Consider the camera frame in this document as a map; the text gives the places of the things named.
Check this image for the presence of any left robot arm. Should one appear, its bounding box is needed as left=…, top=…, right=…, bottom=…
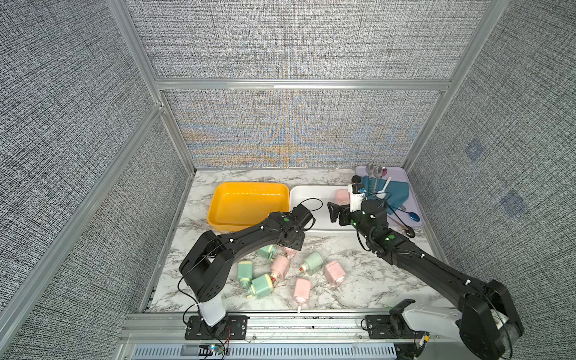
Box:
left=179, top=209, right=314, bottom=328

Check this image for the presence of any silver ornate spoon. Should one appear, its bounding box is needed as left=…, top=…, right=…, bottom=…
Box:
left=365, top=163, right=375, bottom=190

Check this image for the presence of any green sharpener centre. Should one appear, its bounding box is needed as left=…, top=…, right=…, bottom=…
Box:
left=299, top=251, right=324, bottom=276

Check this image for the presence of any blue spoon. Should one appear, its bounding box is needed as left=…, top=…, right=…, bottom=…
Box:
left=399, top=206, right=421, bottom=222

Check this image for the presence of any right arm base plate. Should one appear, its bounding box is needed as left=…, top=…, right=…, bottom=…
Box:
left=361, top=314, right=397, bottom=340

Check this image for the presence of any aluminium front rail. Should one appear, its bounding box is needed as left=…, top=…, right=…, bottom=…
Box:
left=113, top=310, right=460, bottom=359

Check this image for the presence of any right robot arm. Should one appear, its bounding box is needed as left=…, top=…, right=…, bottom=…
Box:
left=328, top=200, right=524, bottom=359

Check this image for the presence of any lavender tray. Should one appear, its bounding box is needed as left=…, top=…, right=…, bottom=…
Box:
left=380, top=166, right=425, bottom=229

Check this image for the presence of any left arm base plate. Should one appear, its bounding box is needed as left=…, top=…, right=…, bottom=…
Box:
left=184, top=315, right=248, bottom=342

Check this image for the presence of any teal cloth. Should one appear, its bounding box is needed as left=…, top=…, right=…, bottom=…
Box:
left=361, top=176, right=408, bottom=209

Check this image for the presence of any green sharpener front yellow cap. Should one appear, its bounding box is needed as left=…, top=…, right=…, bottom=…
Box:
left=247, top=274, right=274, bottom=299

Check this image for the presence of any white plastic spoon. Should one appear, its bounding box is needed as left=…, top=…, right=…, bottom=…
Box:
left=381, top=177, right=392, bottom=194

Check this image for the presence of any pink sharpener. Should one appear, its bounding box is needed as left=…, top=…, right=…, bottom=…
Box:
left=293, top=277, right=312, bottom=313
left=270, top=255, right=290, bottom=282
left=283, top=247, right=298, bottom=260
left=334, top=188, right=350, bottom=206
left=323, top=260, right=346, bottom=287

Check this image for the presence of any green sharpener upper left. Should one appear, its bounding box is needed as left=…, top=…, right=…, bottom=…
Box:
left=256, top=244, right=277, bottom=260

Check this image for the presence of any black spoon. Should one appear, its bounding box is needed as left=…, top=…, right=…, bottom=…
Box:
left=388, top=206, right=416, bottom=239

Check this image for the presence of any pink sharpener front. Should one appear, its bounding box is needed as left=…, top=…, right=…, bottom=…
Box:
left=293, top=277, right=312, bottom=313

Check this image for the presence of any yellow storage box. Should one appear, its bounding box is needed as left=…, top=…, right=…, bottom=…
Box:
left=207, top=181, right=290, bottom=232

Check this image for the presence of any white storage box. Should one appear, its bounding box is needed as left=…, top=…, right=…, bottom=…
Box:
left=289, top=185, right=356, bottom=235

